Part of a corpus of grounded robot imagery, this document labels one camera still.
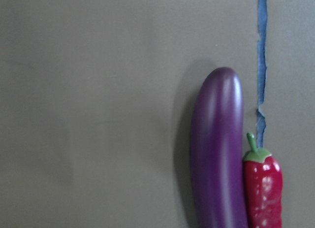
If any red chili pepper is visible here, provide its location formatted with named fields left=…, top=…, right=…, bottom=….
left=243, top=132, right=283, bottom=228

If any purple eggplant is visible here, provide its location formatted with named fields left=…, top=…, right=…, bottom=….
left=190, top=67, right=248, bottom=228

